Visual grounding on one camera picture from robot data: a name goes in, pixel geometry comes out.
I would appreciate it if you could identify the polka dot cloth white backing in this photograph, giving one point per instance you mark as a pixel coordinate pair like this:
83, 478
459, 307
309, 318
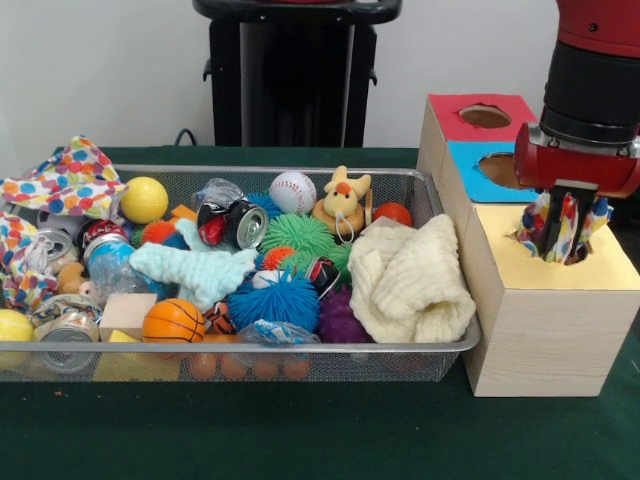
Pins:
570, 225

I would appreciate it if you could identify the yellow ball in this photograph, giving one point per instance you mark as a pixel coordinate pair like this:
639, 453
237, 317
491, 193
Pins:
145, 200

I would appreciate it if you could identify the yellow plush chick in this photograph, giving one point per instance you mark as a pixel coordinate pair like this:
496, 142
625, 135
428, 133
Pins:
342, 200

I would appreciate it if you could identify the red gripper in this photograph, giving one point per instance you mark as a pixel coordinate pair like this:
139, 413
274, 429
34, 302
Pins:
575, 167

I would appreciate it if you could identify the green spiky puffer ball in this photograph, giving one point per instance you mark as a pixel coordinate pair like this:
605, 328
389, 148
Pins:
297, 235

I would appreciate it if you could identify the dark green table cloth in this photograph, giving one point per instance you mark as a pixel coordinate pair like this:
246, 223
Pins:
300, 435

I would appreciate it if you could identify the blue spiky puffer ball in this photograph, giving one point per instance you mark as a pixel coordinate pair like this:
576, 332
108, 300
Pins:
275, 305

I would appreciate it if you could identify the silver mesh bin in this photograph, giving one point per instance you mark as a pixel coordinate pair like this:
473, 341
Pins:
250, 346

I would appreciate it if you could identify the wooden box with three holes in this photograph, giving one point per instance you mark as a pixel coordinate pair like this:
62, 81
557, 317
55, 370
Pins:
540, 340

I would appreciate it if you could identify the white toy baseball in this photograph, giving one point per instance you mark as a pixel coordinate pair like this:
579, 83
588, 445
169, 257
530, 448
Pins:
293, 192

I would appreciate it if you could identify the light blue muslin cloth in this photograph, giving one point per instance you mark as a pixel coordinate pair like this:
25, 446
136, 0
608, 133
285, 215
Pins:
200, 270

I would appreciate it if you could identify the red orange ball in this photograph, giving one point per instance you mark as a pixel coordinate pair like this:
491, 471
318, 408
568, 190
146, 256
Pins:
395, 214

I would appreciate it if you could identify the orange toy basketball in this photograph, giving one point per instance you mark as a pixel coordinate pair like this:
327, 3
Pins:
172, 322

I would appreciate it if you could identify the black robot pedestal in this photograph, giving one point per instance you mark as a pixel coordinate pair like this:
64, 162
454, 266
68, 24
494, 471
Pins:
300, 75

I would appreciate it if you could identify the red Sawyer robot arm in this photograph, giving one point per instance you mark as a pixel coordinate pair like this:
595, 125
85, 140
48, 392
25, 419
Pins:
590, 65

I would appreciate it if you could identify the cream muslin cloth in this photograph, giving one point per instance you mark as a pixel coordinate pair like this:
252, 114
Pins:
410, 280

